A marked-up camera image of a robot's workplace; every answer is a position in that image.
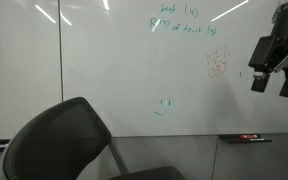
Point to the left white whiteboard panel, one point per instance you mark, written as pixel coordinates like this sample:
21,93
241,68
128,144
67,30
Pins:
30,79

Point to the green whiteboard marker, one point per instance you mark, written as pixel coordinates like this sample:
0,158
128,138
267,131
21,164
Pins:
258,140

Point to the large white whiteboard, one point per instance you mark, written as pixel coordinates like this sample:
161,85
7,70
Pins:
171,67

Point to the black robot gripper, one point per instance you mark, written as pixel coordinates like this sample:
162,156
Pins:
271,52

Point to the black mesh office chair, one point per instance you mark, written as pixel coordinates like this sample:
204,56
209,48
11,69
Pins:
61,141

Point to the red whiteboard marker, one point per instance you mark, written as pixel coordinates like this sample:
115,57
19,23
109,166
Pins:
249,136

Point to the black marker tray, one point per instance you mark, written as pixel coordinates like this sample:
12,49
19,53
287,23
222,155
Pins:
234,139

